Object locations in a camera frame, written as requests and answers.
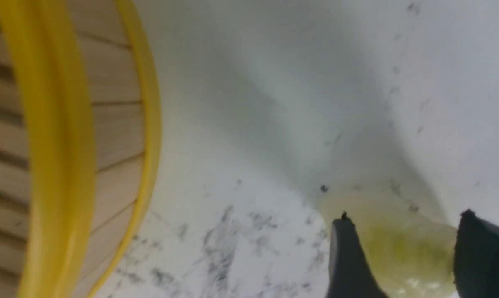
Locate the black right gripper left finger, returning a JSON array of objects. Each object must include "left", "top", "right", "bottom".
[{"left": 326, "top": 212, "right": 387, "bottom": 298}]

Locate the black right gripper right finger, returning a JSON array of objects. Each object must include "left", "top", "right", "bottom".
[{"left": 453, "top": 209, "right": 499, "bottom": 298}]

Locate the green dumpling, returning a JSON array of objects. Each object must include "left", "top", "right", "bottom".
[{"left": 317, "top": 185, "right": 456, "bottom": 298}]

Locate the bamboo steamer tray yellow rim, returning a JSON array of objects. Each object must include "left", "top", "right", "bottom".
[{"left": 0, "top": 0, "right": 162, "bottom": 298}]

